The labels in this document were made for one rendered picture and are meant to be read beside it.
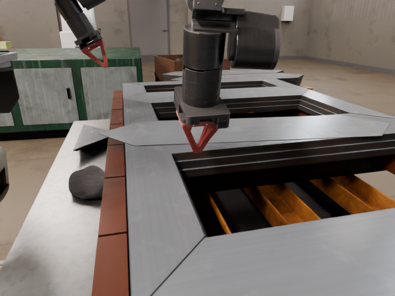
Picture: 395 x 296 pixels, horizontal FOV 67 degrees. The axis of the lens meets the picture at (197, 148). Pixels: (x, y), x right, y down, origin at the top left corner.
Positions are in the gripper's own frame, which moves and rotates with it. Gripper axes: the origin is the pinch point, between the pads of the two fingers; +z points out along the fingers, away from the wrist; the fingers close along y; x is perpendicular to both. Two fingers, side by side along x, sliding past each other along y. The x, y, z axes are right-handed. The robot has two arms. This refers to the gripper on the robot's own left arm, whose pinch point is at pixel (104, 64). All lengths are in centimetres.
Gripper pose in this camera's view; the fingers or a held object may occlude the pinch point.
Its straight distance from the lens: 96.6
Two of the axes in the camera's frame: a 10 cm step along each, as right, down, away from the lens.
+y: -2.0, -3.7, 9.1
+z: 4.4, 7.9, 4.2
